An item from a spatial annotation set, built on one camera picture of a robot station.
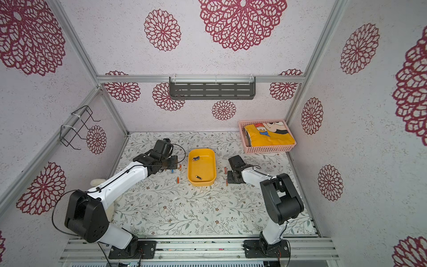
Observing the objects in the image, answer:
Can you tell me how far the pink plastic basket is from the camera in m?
1.07

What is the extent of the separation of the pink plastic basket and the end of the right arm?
10.1 inches

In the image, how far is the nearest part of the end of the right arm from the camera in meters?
0.70
